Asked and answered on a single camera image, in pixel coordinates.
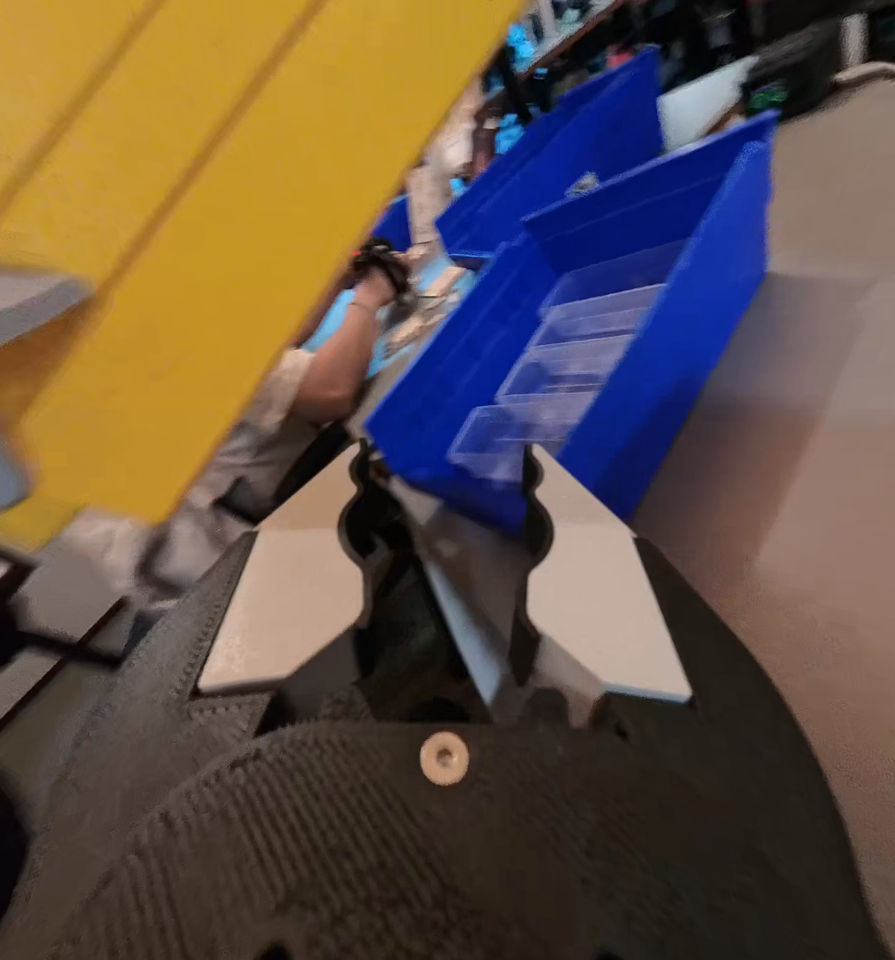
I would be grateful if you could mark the blue plastic bin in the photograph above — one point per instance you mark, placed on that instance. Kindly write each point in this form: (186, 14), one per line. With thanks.
(455, 360)
(590, 142)

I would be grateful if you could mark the yellow plastic bin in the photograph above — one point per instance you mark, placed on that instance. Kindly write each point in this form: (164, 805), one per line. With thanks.
(192, 225)

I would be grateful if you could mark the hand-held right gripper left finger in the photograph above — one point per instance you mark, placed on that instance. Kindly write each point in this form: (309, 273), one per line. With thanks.
(290, 600)

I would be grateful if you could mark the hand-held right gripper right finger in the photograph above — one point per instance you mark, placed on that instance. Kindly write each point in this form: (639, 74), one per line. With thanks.
(605, 600)

